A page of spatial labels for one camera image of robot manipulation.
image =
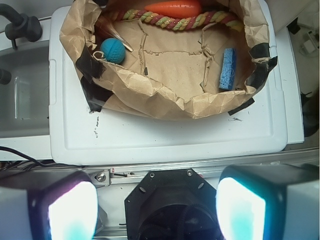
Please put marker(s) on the clear plastic wrapped stick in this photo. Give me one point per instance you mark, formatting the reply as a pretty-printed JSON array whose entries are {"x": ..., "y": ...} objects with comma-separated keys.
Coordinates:
[{"x": 104, "y": 28}]

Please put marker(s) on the blue rubber ball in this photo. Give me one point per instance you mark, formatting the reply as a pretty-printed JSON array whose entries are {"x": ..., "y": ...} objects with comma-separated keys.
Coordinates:
[{"x": 113, "y": 50}]

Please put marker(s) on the brown paper bag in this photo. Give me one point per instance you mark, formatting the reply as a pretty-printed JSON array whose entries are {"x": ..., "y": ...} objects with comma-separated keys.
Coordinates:
[{"x": 170, "y": 75}]

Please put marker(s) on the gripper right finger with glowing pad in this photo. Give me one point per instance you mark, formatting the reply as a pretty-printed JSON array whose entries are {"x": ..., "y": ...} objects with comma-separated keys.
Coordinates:
[{"x": 269, "y": 202}]

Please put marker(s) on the orange plastic carrot toy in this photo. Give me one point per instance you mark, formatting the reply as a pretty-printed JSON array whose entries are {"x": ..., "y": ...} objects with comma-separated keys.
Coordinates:
[{"x": 176, "y": 8}]

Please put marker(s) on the black sink faucet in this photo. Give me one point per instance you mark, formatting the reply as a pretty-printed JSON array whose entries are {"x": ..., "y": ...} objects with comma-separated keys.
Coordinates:
[{"x": 20, "y": 26}]

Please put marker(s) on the multicolour braided rope toy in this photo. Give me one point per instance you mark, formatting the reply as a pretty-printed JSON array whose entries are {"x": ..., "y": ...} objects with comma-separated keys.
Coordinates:
[{"x": 183, "y": 24}]

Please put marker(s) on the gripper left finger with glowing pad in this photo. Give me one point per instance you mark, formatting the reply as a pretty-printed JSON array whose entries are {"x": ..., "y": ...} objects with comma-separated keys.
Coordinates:
[{"x": 47, "y": 205}]

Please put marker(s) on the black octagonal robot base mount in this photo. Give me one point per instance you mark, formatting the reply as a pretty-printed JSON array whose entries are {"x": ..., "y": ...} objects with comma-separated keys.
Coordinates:
[{"x": 174, "y": 204}]

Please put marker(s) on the blue sponge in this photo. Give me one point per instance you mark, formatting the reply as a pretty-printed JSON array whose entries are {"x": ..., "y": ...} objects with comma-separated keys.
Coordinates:
[{"x": 228, "y": 71}]

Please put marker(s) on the aluminium extrusion rail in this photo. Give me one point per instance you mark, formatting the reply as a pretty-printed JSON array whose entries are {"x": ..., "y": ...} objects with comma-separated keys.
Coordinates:
[{"x": 105, "y": 175}]

